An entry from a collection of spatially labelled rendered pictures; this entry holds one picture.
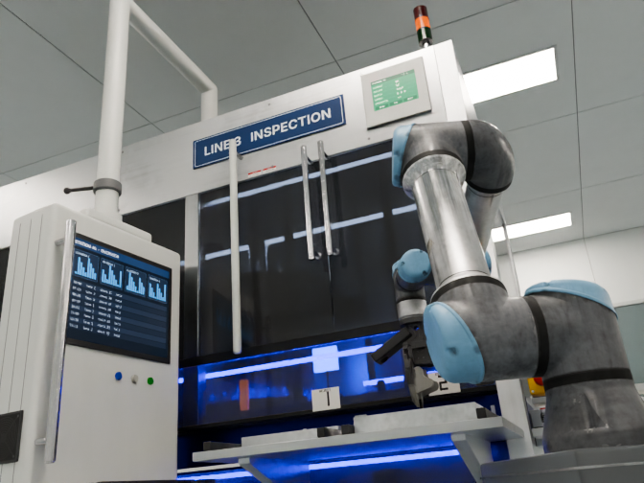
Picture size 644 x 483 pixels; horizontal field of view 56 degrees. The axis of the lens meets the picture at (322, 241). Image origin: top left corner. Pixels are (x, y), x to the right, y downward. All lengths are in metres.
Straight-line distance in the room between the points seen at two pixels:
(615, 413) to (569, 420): 0.06
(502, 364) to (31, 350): 1.17
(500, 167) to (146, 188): 1.52
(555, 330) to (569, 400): 0.09
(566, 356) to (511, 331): 0.08
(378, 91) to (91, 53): 1.83
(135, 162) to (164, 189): 0.21
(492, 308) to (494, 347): 0.06
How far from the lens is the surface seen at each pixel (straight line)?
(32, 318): 1.70
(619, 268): 6.54
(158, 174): 2.39
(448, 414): 1.31
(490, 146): 1.17
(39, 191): 2.79
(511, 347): 0.87
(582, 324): 0.90
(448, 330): 0.85
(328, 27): 3.28
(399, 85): 2.07
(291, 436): 1.55
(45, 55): 3.56
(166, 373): 1.93
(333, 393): 1.79
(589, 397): 0.89
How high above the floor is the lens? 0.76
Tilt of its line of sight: 23 degrees up
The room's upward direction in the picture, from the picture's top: 5 degrees counter-clockwise
